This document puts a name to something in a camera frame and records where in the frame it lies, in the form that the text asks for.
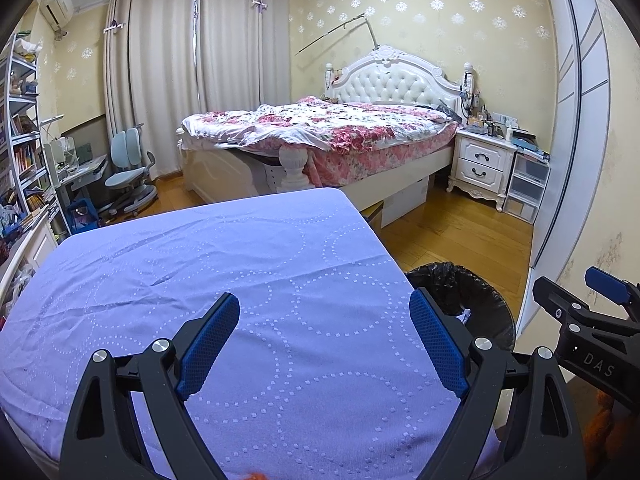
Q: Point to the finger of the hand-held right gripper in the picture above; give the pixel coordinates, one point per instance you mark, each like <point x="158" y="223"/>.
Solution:
<point x="552" y="297"/>
<point x="605" y="280"/>

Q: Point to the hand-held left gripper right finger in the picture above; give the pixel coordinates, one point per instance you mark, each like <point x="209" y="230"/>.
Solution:
<point x="440" y="345"/>

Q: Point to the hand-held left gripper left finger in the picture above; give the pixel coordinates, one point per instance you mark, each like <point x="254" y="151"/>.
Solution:
<point x="207" y="345"/>

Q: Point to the round bin with black bag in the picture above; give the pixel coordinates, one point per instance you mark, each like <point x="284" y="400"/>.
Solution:
<point x="480" y="295"/>

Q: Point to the purple dotted tablecloth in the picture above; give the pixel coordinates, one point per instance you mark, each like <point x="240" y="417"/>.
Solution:
<point x="250" y="260"/>

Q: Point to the clear plastic drawer unit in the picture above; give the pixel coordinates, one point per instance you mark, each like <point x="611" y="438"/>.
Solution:
<point x="525" y="185"/>

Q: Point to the white storage box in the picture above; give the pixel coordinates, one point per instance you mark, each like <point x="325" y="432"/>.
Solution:
<point x="405" y="202"/>

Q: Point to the stack of books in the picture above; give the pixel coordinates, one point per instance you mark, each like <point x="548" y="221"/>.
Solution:
<point x="530" y="147"/>

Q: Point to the white two-drawer nightstand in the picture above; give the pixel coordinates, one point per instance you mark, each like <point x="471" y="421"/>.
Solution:
<point x="480" y="160"/>

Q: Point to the white sliding wardrobe door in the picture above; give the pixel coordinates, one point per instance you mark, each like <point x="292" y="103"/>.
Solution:
<point x="565" y="110"/>

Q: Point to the blue plastic stool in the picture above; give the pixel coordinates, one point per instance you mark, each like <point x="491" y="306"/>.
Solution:
<point x="82" y="215"/>

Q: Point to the cluster of small toiletries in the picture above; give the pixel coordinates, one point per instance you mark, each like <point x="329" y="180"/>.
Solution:
<point x="492" y="122"/>

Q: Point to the white low cabinet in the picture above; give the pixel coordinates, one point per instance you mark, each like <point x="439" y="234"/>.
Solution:
<point x="30" y="255"/>

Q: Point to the light blue desk chair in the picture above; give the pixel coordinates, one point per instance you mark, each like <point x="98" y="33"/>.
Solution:
<point x="125" y="147"/>

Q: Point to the grey study desk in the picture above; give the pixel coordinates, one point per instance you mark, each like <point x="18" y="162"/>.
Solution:
<point x="85" y="167"/>

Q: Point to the pink floral blanket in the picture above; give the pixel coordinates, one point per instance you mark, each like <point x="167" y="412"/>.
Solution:
<point x="350" y="135"/>

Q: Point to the beige curtain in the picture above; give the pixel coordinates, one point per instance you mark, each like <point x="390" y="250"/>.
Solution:
<point x="240" y="45"/>
<point x="150" y="85"/>

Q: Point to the white bed with tufted headboard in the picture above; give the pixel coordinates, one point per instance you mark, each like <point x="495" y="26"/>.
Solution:
<point x="395" y="77"/>

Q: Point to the white bookshelf with books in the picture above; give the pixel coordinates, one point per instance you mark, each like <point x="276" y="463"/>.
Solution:
<point x="22" y="135"/>

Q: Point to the thin metal rod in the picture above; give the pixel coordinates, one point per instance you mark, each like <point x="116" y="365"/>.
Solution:
<point x="330" y="36"/>

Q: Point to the white air conditioner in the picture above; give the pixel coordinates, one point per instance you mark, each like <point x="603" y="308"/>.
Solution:
<point x="57" y="5"/>

